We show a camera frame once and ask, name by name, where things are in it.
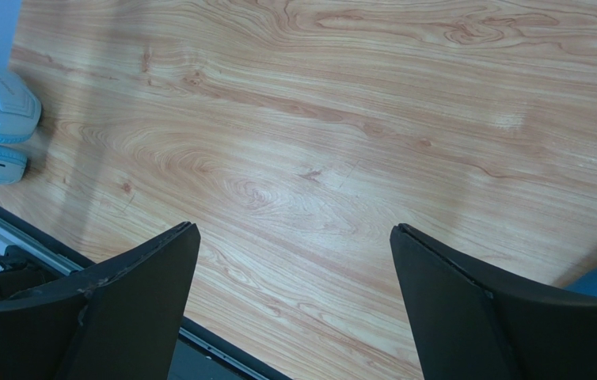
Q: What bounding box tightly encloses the aluminium front rail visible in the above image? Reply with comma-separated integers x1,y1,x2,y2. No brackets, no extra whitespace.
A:
0,207,281,379

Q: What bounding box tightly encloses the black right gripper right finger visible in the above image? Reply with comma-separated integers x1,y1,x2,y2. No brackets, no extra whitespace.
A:
390,224,597,379

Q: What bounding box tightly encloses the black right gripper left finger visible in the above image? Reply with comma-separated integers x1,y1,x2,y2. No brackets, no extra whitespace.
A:
0,222,200,379

